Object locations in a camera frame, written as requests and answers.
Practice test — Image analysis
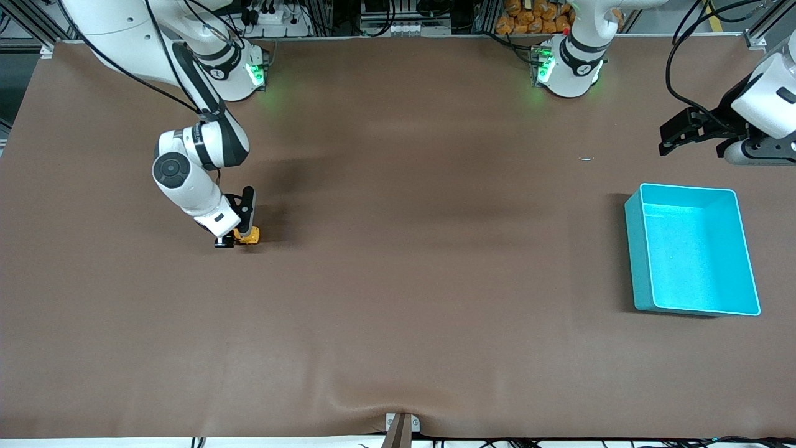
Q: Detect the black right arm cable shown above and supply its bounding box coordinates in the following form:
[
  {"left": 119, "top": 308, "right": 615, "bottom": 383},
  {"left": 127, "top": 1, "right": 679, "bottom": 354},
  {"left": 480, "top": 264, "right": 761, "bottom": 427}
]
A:
[{"left": 59, "top": 0, "right": 220, "bottom": 119}]

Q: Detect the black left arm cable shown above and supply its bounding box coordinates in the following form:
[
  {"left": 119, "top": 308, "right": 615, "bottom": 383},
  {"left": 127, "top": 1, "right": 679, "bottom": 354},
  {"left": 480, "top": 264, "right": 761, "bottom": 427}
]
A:
[{"left": 664, "top": 0, "right": 767, "bottom": 119}]

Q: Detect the orange packets pile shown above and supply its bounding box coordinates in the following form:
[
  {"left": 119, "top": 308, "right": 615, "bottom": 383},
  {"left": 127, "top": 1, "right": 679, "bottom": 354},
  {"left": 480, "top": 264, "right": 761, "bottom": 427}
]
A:
[{"left": 496, "top": 0, "right": 574, "bottom": 35}]

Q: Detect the teal plastic bin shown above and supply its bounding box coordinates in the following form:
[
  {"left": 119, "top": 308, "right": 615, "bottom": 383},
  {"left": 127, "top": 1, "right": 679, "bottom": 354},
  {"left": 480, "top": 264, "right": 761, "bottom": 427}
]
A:
[{"left": 624, "top": 182, "right": 762, "bottom": 317}]

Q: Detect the white terminal block unit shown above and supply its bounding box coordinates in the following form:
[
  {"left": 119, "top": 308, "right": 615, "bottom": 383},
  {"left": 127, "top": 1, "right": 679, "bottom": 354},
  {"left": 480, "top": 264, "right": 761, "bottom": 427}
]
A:
[{"left": 359, "top": 0, "right": 453, "bottom": 38}]

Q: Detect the metal clamp bracket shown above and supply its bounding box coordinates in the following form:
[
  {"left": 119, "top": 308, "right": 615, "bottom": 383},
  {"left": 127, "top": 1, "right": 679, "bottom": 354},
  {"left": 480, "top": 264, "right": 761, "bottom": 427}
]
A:
[{"left": 385, "top": 412, "right": 421, "bottom": 448}]

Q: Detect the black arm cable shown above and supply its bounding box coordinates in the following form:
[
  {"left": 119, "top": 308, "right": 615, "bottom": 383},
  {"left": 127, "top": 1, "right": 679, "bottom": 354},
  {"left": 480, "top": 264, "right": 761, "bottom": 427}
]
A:
[
  {"left": 664, "top": 0, "right": 767, "bottom": 119},
  {"left": 59, "top": 0, "right": 220, "bottom": 119}
]

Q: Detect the white power strip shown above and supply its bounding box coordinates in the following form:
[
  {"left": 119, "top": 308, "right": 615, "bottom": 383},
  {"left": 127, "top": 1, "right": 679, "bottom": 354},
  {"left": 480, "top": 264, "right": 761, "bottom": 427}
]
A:
[{"left": 244, "top": 0, "right": 312, "bottom": 38}]

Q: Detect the brown table mat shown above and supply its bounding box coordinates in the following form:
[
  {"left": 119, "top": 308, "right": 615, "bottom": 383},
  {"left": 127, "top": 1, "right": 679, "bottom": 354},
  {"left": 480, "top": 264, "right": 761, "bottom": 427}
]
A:
[{"left": 0, "top": 34, "right": 796, "bottom": 440}]

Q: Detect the aluminium frame post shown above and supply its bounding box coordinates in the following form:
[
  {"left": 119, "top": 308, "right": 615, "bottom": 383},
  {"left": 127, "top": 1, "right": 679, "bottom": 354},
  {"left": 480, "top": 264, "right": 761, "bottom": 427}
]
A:
[
  {"left": 743, "top": 0, "right": 796, "bottom": 52},
  {"left": 0, "top": 0, "right": 69, "bottom": 60}
]

